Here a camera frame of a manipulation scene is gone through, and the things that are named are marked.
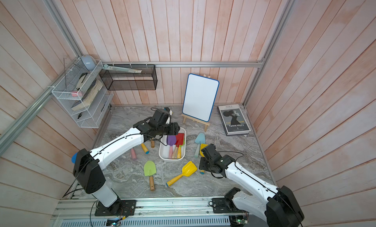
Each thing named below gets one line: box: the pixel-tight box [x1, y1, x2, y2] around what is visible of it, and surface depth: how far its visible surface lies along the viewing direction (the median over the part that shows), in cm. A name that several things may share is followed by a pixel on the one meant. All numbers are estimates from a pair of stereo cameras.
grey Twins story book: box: [216, 103, 252, 137], surface depth 109 cm
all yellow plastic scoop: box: [165, 160, 198, 187], surface depth 87 cm
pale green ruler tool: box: [102, 64, 143, 74], surface depth 92 cm
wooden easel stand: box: [181, 113, 211, 133], surface depth 104 cm
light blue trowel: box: [194, 132, 206, 158], surface depth 100 cm
